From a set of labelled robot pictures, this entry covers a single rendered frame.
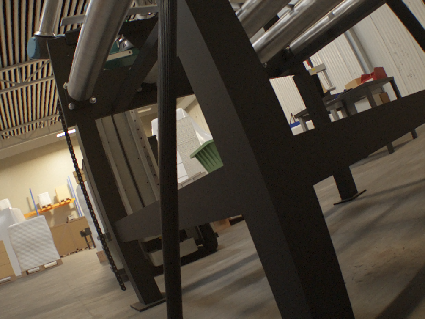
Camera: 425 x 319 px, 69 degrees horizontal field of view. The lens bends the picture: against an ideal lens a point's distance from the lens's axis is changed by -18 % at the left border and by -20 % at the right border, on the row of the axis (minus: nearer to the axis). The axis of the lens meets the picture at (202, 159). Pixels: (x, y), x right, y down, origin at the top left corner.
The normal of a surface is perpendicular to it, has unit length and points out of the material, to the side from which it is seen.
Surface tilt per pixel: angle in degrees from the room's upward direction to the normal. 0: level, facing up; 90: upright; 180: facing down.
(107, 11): 155
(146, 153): 90
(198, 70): 90
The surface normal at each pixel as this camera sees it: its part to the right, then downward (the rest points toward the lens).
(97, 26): -0.29, 0.87
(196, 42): -0.84, 0.28
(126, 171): 0.32, -0.22
